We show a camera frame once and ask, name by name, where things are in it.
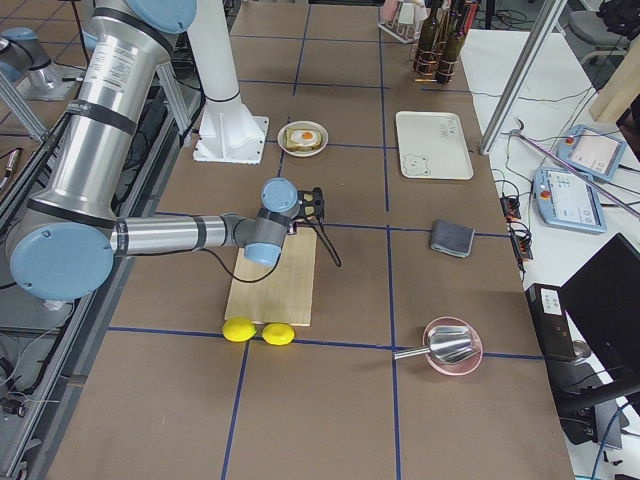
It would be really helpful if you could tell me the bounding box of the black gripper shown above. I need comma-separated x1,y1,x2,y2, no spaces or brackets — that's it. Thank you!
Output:
289,187,325,233

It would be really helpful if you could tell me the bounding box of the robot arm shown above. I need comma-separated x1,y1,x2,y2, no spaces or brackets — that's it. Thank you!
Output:
5,1,319,301
1,27,84,101

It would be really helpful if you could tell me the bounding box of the cream bear tray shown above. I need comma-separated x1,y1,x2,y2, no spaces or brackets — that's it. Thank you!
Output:
395,111,474,181

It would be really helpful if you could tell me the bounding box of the white round plate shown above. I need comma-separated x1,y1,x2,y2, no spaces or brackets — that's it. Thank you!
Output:
277,121,329,158

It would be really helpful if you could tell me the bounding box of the fried egg on toast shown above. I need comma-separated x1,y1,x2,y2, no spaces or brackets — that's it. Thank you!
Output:
284,128,322,151

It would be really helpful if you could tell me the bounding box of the yellow lemon right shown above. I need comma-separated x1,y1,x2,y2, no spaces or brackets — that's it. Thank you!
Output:
262,323,295,346

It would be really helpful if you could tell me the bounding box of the yellow lemon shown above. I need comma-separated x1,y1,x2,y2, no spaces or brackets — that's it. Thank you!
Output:
262,323,295,346
221,317,257,343

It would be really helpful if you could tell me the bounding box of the grey folded cloth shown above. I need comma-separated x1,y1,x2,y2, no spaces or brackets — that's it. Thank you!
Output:
429,219,476,258

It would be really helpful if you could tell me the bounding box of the yellow lemon left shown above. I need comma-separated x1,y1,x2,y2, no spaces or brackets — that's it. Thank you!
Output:
221,317,257,343

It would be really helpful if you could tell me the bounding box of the dark wine bottle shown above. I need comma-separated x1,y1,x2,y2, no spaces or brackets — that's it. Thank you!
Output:
435,1,476,84
414,0,442,75

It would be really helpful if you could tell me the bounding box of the steel scoop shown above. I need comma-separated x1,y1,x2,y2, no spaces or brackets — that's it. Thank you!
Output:
393,325,479,365

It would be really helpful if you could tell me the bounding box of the pink bowl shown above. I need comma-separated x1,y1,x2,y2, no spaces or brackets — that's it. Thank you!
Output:
422,316,483,376

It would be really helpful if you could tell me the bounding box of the teach pendant near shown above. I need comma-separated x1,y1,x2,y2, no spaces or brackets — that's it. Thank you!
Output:
533,167,607,234

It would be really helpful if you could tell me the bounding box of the teach pendant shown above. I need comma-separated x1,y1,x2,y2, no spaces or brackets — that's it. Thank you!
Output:
533,167,607,234
557,124,627,182

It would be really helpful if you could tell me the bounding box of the black computer box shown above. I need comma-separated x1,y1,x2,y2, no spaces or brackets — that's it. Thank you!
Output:
525,283,576,362

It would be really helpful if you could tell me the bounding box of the teach pendant far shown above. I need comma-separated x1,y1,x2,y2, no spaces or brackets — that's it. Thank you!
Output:
557,124,627,182

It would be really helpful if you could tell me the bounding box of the black monitor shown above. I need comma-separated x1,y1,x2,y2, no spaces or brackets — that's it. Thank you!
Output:
560,233,639,373

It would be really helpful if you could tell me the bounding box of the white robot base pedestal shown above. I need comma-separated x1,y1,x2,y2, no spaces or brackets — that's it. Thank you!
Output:
188,1,269,165

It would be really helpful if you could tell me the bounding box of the white wire cup rack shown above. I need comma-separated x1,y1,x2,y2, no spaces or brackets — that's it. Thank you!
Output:
378,0,430,44

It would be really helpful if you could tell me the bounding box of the aluminium frame post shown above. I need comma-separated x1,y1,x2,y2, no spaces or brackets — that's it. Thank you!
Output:
479,0,568,155

